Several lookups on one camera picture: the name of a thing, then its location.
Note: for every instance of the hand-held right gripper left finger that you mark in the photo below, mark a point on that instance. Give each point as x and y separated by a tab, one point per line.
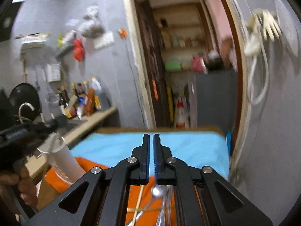
147	160

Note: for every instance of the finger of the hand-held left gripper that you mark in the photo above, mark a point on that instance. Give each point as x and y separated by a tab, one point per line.
35	126
42	136

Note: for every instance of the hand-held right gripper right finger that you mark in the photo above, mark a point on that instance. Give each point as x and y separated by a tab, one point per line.
155	160

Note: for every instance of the metal spoon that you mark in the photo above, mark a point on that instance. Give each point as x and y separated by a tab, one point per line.
157	191

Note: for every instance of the white plastic utensil holder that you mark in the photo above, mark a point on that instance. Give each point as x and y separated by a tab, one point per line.
65	162

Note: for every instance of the metal fork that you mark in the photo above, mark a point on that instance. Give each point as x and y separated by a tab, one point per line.
168	204

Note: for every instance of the person's left hand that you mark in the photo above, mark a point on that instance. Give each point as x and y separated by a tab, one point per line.
28	188

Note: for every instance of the metal kitchen faucet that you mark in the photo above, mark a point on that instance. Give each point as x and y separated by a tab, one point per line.
25	104

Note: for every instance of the hanging metal strainer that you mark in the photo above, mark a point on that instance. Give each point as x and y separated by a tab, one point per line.
52	98

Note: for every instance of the black wok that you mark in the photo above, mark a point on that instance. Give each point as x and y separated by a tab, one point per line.
25	94

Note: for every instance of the striped blue orange brown blanket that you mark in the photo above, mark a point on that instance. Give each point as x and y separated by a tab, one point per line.
188	150

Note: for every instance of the dark sauce bottle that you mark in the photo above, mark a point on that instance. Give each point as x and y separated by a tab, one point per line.
80	89
63	96

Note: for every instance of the hanging metal spatula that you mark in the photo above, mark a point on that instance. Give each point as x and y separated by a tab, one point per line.
37	80

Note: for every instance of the blue white seasoning packet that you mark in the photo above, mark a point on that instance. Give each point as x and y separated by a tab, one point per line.
80	106

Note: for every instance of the white red bottle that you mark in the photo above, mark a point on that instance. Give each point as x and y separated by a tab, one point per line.
181	115

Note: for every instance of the beige kitchen counter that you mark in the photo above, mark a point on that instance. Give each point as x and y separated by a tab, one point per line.
94	120

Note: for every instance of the hanging wooden board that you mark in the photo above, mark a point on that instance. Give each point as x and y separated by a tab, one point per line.
24	73

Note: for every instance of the yellow stick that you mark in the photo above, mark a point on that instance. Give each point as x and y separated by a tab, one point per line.
169	103

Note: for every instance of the orange red seasoning packet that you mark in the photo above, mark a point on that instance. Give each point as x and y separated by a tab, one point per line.
89	101

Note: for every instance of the blue plastic bag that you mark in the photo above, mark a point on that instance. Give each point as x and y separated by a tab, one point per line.
228	141

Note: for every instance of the red plastic bag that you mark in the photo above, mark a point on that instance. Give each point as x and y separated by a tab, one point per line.
78	50

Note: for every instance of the green snack packet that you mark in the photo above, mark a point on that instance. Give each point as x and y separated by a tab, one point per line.
60	41

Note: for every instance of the green box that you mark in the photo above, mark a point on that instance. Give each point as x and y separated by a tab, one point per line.
172	66

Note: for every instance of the red snack packet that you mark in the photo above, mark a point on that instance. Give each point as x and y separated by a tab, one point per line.
69	36

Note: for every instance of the dark wooden door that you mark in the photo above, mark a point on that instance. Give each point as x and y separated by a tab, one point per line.
150	63

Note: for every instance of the red cloth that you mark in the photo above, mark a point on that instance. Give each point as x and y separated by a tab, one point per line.
197	63

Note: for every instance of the black range hood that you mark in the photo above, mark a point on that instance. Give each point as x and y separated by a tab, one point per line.
7	23

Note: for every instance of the metal bowl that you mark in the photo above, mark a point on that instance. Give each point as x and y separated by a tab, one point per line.
214	62

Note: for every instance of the clear hanging plastic bag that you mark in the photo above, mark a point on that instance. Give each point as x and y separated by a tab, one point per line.
91	27

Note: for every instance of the green canister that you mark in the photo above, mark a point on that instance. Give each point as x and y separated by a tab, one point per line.
175	41

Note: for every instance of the wooden shelf unit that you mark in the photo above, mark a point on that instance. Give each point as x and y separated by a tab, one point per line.
181	26

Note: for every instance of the cream rubber glove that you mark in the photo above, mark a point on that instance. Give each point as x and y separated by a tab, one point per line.
270	26
252	47

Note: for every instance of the white paper wall box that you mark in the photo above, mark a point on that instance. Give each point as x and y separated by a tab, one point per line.
53	71

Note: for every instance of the grey wall shelf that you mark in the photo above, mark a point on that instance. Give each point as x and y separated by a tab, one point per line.
65	50

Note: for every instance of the white wall basket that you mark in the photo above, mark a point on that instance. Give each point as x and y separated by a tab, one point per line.
33	40

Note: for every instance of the wooden door frame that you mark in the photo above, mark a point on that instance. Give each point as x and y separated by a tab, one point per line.
134	51

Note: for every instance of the white wall socket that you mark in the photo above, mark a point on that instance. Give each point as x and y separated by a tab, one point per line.
103	40

